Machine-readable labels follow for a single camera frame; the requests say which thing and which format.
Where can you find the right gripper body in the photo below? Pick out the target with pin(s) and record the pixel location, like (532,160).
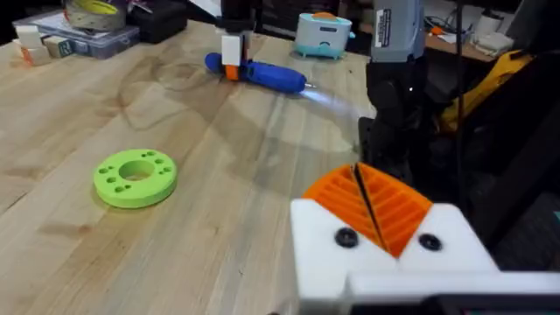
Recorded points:
(238,15)

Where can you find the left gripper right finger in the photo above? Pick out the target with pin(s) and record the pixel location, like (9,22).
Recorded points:
(442,245)

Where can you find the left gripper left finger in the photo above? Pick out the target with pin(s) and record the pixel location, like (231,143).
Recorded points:
(321,245)

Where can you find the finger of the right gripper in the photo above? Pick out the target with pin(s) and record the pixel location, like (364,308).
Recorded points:
(247,48)
(232,52)

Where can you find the blue electric screwdriver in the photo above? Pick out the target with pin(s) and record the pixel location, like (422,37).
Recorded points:
(267,75)

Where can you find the light blue toy tub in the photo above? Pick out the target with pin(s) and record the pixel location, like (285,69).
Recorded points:
(323,36)

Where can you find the black case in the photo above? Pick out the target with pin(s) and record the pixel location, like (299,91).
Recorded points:
(157,21)

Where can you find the roll of tape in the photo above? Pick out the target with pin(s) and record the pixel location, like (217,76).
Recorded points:
(95,13)

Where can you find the clear plastic parts box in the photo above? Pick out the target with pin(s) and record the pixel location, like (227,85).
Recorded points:
(83,38)

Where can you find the green disc with holes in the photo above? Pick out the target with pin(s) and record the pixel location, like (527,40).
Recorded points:
(135,178)

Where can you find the yellow curved object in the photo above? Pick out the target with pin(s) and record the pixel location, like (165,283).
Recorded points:
(485,87)

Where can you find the heap of toy blocks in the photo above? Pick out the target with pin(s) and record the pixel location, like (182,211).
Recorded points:
(37,46)

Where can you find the white box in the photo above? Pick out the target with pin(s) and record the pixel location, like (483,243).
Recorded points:
(494,44)

